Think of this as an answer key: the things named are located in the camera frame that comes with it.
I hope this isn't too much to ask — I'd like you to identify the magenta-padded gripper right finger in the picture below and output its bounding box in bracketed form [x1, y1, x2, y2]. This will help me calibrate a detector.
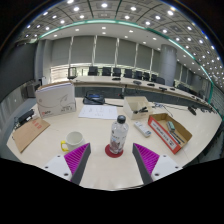
[131, 143, 183, 186]

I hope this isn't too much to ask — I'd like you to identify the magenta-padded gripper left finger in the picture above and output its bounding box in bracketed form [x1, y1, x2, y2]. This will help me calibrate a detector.
[42, 143, 92, 186]

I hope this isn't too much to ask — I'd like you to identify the clear water bottle black cap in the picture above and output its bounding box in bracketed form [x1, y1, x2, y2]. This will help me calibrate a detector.
[108, 114, 130, 155]

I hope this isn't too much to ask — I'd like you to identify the open brown box red side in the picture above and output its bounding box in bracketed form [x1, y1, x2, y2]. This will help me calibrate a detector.
[147, 112, 193, 155]

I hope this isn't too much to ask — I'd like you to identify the flat round red coaster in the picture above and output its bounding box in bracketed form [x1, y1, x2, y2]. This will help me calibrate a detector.
[104, 143, 124, 159]

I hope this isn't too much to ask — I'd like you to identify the black pen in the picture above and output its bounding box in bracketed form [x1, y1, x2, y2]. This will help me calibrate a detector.
[168, 130, 185, 145]

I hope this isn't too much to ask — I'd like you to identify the small green block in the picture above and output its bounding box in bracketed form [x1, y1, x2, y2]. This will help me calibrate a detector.
[166, 120, 176, 132]

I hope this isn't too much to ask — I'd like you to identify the small open white box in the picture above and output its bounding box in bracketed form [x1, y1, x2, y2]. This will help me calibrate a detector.
[122, 96, 154, 121]

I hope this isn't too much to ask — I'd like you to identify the white printed paper sheet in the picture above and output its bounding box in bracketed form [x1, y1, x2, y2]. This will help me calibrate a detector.
[78, 104, 119, 120]

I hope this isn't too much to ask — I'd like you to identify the flat brown cardboard sheet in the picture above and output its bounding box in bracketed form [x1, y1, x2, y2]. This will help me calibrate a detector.
[12, 117, 51, 154]

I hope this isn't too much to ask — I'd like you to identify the black desk phone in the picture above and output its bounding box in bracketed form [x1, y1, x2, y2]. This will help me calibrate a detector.
[82, 93, 106, 106]

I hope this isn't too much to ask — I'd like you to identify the large white cardboard box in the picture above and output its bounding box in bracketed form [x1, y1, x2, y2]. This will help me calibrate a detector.
[35, 82, 77, 119]

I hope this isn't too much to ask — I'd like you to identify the black power strip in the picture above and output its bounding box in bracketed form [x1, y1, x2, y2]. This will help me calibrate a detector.
[13, 109, 35, 127]

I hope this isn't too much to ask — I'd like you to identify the black table microphone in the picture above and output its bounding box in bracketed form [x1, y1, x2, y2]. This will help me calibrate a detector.
[187, 105, 198, 116]

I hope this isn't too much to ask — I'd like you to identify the long curved conference table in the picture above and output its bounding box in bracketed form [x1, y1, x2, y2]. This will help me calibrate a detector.
[71, 75, 214, 108]

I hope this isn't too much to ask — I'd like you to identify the grey monitor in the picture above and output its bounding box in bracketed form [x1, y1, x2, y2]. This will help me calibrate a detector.
[21, 81, 41, 99]

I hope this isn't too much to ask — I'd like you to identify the row of black office chairs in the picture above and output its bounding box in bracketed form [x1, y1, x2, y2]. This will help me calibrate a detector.
[87, 65, 166, 85]

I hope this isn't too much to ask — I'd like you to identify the group of ceiling lights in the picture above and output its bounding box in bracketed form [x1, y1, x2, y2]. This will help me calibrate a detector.
[24, 0, 223, 84]

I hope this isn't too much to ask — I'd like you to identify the white mug yellow handle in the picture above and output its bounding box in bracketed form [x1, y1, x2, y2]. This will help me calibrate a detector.
[60, 130, 86, 153]

